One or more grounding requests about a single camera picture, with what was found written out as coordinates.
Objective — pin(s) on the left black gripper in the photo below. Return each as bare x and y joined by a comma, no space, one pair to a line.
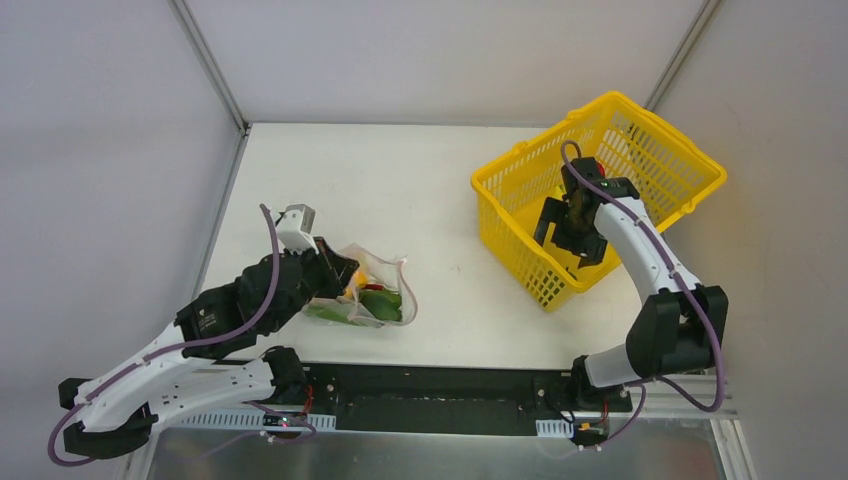
329,270

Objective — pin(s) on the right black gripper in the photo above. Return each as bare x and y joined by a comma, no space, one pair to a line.
571,229

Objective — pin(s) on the green leaf vegetable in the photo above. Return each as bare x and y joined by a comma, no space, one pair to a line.
330,313

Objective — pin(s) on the orange bell pepper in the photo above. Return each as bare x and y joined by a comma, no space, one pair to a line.
358,280

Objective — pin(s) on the clear pink-dotted zip bag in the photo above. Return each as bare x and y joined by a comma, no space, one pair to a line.
386,272

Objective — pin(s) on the dark green avocado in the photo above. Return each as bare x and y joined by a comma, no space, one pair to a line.
382,305

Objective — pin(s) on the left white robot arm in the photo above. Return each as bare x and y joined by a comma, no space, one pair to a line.
163,384

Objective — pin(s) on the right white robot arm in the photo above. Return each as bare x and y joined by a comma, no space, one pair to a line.
680,325

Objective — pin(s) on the yellow plastic basket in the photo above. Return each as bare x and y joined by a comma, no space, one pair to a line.
671,174

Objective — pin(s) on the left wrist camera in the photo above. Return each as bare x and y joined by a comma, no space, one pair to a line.
294,228

